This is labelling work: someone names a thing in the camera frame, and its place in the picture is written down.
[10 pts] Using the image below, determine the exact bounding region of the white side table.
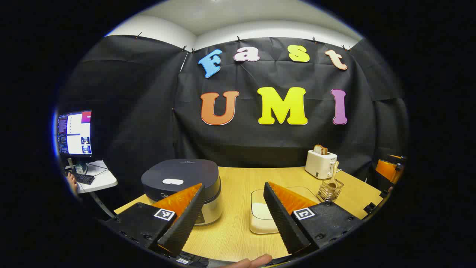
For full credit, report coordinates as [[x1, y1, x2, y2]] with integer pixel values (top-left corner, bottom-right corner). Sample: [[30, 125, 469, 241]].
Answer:
[[73, 160, 119, 220]]

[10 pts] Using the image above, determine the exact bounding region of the wooden spoon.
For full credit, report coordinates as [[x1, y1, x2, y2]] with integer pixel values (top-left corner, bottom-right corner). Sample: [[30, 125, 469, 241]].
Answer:
[[327, 161, 340, 194]]

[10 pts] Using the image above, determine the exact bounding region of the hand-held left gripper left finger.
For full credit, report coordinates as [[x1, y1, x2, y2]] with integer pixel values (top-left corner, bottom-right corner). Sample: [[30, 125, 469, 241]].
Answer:
[[100, 182, 206, 258]]

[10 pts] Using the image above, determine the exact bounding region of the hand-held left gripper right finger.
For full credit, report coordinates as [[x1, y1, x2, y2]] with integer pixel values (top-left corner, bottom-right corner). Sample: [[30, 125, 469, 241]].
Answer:
[[263, 181, 364, 255]]

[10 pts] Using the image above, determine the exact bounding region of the black silver rice cooker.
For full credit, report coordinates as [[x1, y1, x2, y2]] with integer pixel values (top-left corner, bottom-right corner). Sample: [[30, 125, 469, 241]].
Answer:
[[141, 159, 223, 226]]

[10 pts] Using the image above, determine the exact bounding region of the computer monitor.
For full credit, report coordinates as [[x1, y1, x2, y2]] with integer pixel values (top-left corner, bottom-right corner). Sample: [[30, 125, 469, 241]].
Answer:
[[56, 109, 93, 175]]

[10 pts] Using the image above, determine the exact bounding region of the black keyboard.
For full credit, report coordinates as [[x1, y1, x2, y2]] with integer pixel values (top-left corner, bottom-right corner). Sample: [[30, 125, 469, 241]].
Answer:
[[66, 169, 95, 185]]

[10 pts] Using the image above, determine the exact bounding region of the black backdrop cloth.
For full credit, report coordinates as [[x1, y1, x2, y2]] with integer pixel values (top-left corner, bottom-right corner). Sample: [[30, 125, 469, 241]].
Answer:
[[56, 34, 409, 220]]

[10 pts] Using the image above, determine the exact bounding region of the clear plastic tray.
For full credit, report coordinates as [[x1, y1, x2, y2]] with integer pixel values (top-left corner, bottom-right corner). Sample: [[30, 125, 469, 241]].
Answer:
[[249, 186, 324, 235]]

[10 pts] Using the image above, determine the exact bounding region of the clear wire chopstick holder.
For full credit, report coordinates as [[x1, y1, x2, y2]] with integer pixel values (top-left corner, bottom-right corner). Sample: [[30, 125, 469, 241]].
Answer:
[[317, 179, 344, 202]]

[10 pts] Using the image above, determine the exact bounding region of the white toaster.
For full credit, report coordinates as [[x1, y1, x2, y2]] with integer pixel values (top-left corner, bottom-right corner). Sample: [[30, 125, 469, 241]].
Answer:
[[305, 150, 338, 180]]

